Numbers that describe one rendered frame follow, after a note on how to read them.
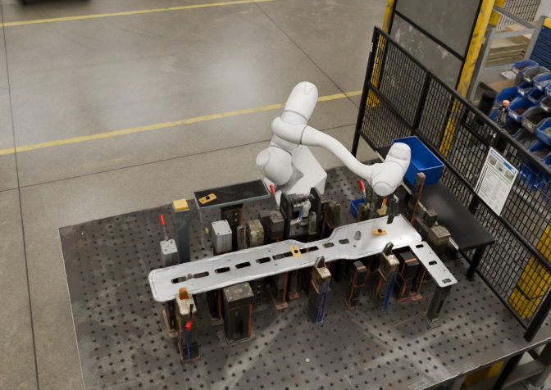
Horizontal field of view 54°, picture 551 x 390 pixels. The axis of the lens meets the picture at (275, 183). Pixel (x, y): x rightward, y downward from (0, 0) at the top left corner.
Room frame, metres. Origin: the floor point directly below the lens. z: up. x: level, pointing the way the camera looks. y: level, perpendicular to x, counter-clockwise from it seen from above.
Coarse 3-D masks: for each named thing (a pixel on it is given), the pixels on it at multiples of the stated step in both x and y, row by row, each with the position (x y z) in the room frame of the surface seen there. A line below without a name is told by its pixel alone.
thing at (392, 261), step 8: (384, 256) 1.84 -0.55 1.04; (392, 256) 1.84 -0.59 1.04; (384, 264) 1.83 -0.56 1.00; (392, 264) 1.79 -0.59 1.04; (384, 272) 1.81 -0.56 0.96; (392, 272) 1.79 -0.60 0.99; (376, 280) 1.85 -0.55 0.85; (384, 280) 1.80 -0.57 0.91; (392, 280) 1.79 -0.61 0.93; (376, 288) 1.83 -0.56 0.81; (384, 288) 1.80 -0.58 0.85; (392, 288) 1.80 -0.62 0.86; (376, 296) 1.82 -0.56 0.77; (384, 296) 1.80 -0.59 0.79; (376, 304) 1.80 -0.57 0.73; (384, 304) 1.80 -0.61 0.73; (376, 312) 1.77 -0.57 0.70
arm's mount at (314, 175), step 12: (300, 156) 2.77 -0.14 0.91; (312, 156) 2.72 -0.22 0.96; (300, 168) 2.69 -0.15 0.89; (312, 168) 2.64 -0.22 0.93; (264, 180) 2.76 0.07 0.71; (300, 180) 2.61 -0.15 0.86; (312, 180) 2.56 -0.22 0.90; (324, 180) 2.55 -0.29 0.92; (276, 192) 2.62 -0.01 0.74; (300, 192) 2.53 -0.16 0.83
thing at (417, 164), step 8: (392, 144) 2.67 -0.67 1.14; (408, 144) 2.73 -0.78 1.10; (416, 144) 2.71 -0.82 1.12; (416, 152) 2.69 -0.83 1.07; (424, 152) 2.63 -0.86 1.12; (416, 160) 2.67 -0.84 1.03; (424, 160) 2.61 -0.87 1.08; (432, 160) 2.55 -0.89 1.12; (408, 168) 2.49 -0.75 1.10; (416, 168) 2.43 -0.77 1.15; (424, 168) 2.59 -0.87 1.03; (432, 168) 2.43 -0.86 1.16; (440, 168) 2.46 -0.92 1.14; (408, 176) 2.47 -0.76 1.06; (432, 176) 2.44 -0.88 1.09; (424, 184) 2.43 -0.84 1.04
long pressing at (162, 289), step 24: (384, 216) 2.17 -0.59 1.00; (288, 240) 1.93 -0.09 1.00; (336, 240) 1.97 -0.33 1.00; (360, 240) 1.98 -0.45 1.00; (384, 240) 1.99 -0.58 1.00; (408, 240) 2.01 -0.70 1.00; (192, 264) 1.73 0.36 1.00; (216, 264) 1.74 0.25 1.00; (264, 264) 1.77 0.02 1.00; (288, 264) 1.78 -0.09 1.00; (312, 264) 1.79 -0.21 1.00; (168, 288) 1.57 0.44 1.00; (192, 288) 1.58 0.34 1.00; (216, 288) 1.60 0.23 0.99
